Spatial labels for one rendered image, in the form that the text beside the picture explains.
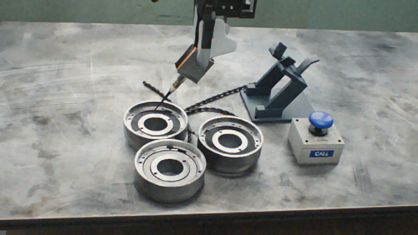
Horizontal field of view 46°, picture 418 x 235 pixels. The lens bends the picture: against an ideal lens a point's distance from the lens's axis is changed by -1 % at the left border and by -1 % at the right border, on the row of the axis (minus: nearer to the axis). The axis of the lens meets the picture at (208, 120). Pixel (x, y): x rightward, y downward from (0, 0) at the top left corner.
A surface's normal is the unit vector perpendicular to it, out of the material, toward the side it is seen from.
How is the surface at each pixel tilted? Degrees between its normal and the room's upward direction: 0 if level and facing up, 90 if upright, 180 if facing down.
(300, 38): 0
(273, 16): 90
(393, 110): 0
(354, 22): 90
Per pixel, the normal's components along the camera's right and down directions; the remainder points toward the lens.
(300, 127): 0.10, -0.80
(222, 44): 0.18, 0.55
